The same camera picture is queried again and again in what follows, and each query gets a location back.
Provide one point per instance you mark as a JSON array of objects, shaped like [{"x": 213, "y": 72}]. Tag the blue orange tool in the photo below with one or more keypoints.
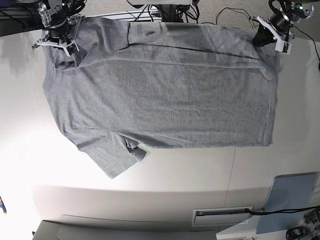
[{"x": 2, "y": 206}]

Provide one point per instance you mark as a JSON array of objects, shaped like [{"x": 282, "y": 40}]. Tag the white cable tray box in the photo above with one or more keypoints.
[{"x": 214, "y": 217}]

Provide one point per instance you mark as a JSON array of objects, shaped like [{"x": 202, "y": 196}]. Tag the grey T-shirt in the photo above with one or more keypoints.
[{"x": 163, "y": 85}]

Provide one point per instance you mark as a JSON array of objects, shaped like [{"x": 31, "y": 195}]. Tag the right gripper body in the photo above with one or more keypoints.
[{"x": 60, "y": 36}]

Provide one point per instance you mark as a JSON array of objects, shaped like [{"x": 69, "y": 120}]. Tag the black device bottom right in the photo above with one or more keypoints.
[{"x": 296, "y": 233}]

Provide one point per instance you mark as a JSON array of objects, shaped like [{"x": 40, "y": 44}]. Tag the central black stand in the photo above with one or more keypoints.
[{"x": 172, "y": 13}]

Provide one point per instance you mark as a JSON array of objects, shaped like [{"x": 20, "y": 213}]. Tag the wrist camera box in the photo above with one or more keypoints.
[
  {"x": 71, "y": 49},
  {"x": 283, "y": 47}
]

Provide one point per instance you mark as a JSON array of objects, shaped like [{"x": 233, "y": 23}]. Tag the blue-grey board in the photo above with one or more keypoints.
[{"x": 291, "y": 191}]

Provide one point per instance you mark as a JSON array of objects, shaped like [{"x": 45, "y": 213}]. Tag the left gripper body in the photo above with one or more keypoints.
[{"x": 279, "y": 26}]

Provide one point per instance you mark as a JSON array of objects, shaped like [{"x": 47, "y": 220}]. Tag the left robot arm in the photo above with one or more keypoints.
[{"x": 295, "y": 10}]

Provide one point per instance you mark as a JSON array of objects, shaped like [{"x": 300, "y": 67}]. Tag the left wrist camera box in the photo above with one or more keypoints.
[{"x": 283, "y": 47}]

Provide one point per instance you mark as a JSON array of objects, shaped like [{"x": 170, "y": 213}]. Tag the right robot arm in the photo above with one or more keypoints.
[{"x": 60, "y": 21}]

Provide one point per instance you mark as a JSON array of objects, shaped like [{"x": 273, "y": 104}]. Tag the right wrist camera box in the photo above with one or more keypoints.
[{"x": 71, "y": 49}]

